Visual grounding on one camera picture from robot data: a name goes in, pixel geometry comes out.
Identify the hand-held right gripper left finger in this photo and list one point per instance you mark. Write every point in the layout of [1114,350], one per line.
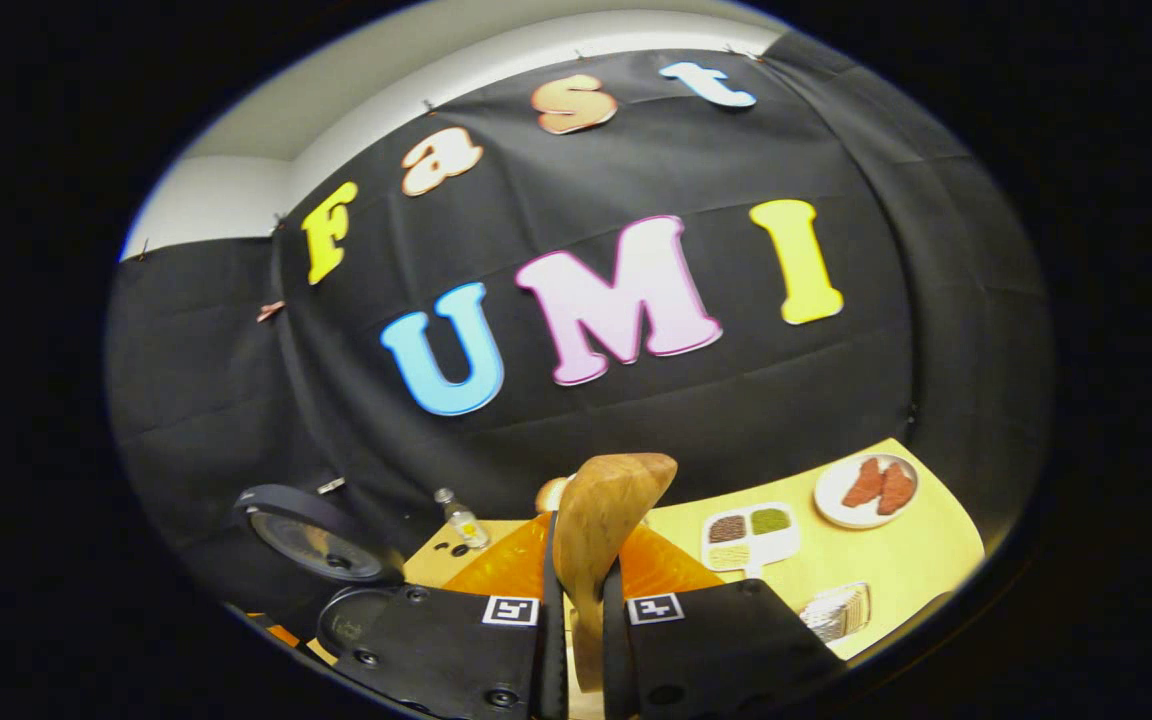
[552,660]

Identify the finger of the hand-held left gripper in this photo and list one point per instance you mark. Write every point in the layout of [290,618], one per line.
[281,633]

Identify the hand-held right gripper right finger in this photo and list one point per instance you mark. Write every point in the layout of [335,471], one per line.
[616,660]

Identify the dark lidded rice cooker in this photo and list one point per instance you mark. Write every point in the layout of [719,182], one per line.
[316,545]

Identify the wooden spoon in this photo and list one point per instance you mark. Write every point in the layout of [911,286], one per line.
[606,520]

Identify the pile of pale soybeans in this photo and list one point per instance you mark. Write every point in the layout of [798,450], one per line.
[727,556]

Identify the silver clip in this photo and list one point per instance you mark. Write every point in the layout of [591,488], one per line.
[331,486]

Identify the glass bottle with yellow label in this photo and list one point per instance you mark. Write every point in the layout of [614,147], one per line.
[466,525]

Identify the bread slice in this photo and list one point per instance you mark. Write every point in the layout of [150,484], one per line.
[551,495]

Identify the pile of dark beans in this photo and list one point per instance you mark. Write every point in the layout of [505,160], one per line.
[727,528]

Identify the white divided dish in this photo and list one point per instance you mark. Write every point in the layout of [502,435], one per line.
[774,545]

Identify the pile of green beans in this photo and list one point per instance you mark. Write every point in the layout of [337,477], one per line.
[771,520]

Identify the white round plate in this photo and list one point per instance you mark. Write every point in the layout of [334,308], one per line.
[831,495]

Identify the black backdrop cloth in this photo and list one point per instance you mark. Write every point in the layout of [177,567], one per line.
[736,400]

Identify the red meat slice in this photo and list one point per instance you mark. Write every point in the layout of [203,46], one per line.
[896,490]
[863,483]

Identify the pink clothespin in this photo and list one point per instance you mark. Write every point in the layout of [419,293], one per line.
[271,311]

